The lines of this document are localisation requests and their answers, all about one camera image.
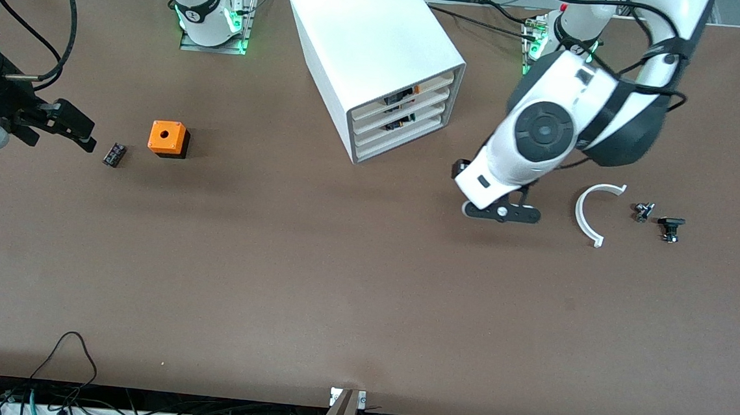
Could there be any white drawer holding button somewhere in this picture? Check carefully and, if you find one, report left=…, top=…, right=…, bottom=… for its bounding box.
left=353, top=92, right=451, bottom=153

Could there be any white drawer with electronic part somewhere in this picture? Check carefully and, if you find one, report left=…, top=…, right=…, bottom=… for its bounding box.
left=350, top=65, right=456, bottom=131

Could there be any white drawer cabinet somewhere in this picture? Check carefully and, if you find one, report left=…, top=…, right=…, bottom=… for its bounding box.
left=277, top=0, right=472, bottom=172

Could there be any small black chip part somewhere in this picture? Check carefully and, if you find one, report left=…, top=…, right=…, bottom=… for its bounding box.
left=102, top=142, right=128, bottom=169

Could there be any black orange electronic part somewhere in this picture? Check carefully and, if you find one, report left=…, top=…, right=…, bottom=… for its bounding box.
left=383, top=84, right=420, bottom=109

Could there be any orange box with hole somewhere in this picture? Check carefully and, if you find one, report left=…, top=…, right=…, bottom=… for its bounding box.
left=147, top=119, right=192, bottom=160

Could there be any white semicircular plastic clamp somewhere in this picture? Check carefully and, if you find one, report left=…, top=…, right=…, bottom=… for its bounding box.
left=572, top=181, right=628, bottom=251

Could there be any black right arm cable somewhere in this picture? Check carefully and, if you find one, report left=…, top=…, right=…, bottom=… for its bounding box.
left=0, top=0, right=79, bottom=93

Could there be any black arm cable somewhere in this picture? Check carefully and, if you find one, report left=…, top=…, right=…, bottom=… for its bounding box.
left=532, top=0, right=695, bottom=178
left=0, top=0, right=79, bottom=93

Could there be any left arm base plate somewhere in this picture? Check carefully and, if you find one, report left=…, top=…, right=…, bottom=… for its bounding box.
left=519, top=13, right=557, bottom=79

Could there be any black cable on table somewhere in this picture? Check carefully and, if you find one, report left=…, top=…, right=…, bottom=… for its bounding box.
left=425, top=2, right=534, bottom=37

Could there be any black switch component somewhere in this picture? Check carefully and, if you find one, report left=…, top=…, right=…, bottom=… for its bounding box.
left=656, top=216, right=687, bottom=244

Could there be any black looped cable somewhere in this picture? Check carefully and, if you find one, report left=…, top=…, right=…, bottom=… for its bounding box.
left=28, top=329, right=101, bottom=404

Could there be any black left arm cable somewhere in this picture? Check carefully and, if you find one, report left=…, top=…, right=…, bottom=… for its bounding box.
left=532, top=0, right=695, bottom=178

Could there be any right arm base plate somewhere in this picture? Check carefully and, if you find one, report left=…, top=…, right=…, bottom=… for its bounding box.
left=179, top=0, right=258, bottom=55

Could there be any white metal bracket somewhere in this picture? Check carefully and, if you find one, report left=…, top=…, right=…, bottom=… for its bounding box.
left=329, top=387, right=368, bottom=410

